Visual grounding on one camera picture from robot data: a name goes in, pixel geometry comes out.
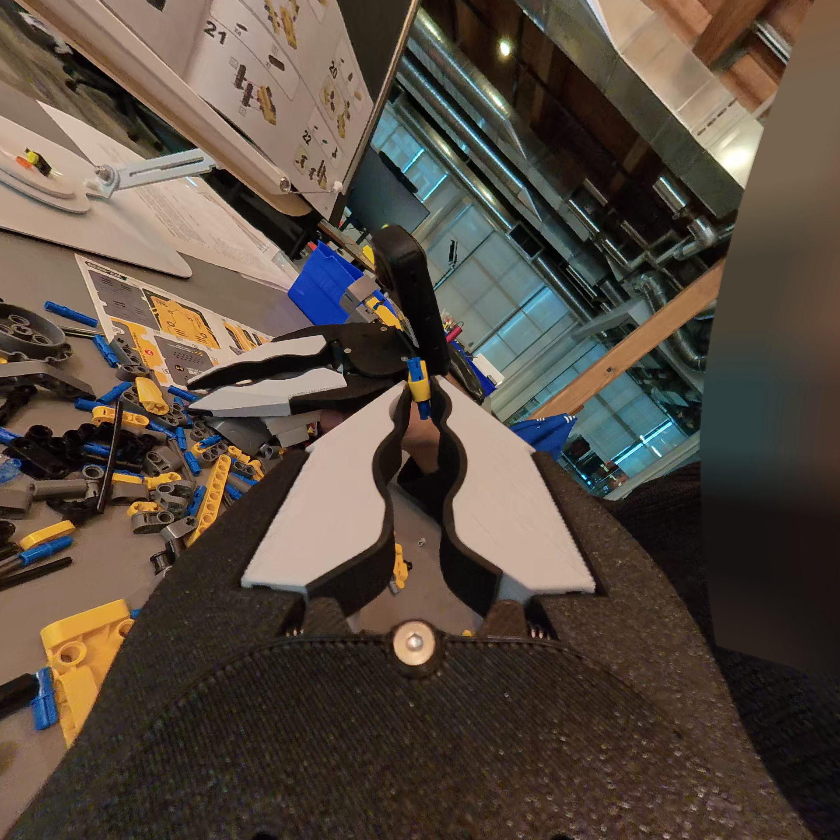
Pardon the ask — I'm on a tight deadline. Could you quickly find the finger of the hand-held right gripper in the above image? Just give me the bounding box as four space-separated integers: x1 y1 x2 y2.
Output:
187 334 329 390
188 368 348 418

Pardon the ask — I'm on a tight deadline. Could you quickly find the black backing board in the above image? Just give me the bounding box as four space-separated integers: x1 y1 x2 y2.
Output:
338 0 421 228

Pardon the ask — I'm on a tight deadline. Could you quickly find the silver air duct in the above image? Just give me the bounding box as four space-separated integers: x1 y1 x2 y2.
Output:
394 7 742 395

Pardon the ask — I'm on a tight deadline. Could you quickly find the blue plastic bin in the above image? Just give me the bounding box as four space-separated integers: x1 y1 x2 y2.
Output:
289 241 379 326

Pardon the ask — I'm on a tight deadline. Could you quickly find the yellow printed sticker sheet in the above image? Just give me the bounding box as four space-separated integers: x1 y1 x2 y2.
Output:
75 252 274 389

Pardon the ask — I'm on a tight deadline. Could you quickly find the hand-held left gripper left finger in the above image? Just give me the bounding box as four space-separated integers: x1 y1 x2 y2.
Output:
241 381 408 602

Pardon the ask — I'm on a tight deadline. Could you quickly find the instruction booklet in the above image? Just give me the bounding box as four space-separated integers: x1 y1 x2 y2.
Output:
184 0 375 219

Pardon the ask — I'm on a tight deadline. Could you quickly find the blue toy pin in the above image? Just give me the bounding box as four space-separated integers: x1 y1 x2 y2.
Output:
406 357 432 421

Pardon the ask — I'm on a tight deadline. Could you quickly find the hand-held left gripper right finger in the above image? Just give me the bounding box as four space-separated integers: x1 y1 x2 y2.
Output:
430 379 597 602

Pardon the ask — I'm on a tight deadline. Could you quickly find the white book stand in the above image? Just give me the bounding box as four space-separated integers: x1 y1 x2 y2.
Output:
0 0 346 280

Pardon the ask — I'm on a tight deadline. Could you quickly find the person's dark knit sweater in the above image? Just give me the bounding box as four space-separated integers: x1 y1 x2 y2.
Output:
591 459 840 840

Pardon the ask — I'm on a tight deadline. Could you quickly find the pile of toy building parts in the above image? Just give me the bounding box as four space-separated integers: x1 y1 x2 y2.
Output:
0 298 290 749

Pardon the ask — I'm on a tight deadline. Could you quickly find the person's right hand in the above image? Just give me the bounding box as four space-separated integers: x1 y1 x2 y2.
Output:
398 417 450 476

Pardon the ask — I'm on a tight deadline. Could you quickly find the wooden beam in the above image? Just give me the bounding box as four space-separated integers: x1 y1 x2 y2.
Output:
528 259 727 421

